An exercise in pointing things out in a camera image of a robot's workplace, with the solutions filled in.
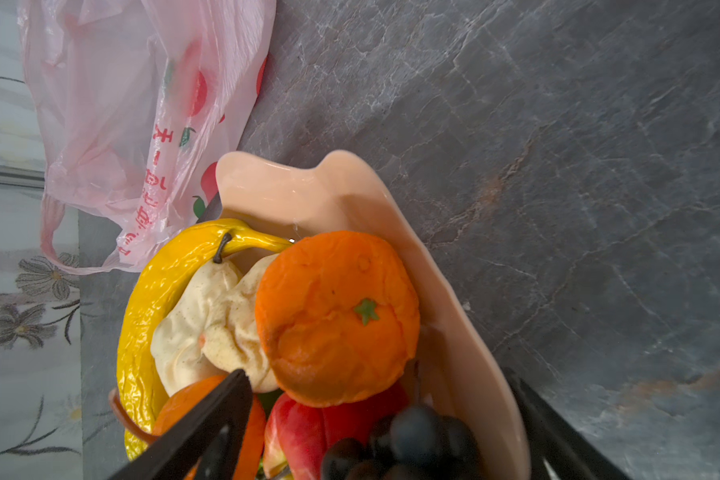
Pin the peach scalloped plate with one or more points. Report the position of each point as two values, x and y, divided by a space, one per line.
453 372

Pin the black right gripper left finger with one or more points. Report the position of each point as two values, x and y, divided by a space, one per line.
209 438

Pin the pink plastic bag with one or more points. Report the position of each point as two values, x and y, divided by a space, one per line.
136 102

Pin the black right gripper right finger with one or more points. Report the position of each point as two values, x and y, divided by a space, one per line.
554 444

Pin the beige fake fruit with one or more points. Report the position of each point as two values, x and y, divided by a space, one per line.
175 346
230 339

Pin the yellow fake banana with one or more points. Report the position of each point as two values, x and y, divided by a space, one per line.
156 293

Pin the dark fake grape bunch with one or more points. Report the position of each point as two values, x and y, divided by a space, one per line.
416 443

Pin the red fake apple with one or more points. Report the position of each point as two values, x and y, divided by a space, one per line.
298 436

